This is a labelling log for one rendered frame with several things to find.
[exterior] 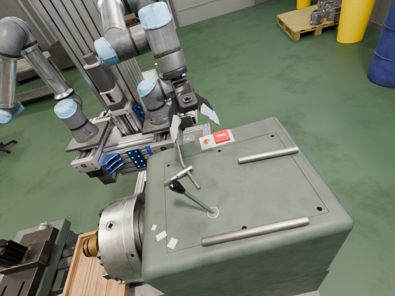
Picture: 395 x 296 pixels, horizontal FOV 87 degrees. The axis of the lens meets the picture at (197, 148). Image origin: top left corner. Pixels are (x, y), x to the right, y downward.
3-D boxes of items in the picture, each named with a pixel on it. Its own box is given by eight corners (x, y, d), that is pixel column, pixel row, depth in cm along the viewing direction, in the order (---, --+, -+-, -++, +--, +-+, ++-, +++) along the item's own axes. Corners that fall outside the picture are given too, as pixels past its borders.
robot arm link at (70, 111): (67, 131, 120) (50, 113, 111) (68, 120, 129) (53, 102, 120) (87, 123, 121) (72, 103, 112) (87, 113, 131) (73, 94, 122)
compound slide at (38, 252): (53, 243, 104) (46, 239, 100) (45, 265, 96) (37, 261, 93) (16, 253, 105) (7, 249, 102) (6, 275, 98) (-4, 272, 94)
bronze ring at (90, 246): (105, 225, 84) (84, 231, 85) (100, 249, 78) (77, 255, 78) (117, 235, 91) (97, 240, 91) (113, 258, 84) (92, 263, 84)
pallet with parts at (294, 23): (347, 27, 400) (352, 3, 373) (294, 41, 414) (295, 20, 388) (315, 11, 499) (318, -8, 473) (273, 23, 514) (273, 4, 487)
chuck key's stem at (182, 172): (166, 187, 74) (194, 171, 76) (163, 184, 72) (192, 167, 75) (164, 183, 75) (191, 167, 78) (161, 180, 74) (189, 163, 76)
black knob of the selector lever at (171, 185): (185, 185, 60) (180, 175, 56) (186, 194, 57) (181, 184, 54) (172, 188, 60) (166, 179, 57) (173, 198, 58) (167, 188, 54)
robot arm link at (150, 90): (144, 101, 122) (133, 81, 113) (166, 94, 122) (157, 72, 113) (146, 112, 113) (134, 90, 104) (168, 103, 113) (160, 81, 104)
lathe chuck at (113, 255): (154, 208, 105) (123, 181, 80) (159, 281, 86) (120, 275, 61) (138, 212, 106) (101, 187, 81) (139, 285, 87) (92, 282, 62)
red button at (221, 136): (227, 132, 88) (226, 128, 86) (230, 141, 83) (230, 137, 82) (213, 136, 88) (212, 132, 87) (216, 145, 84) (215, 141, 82)
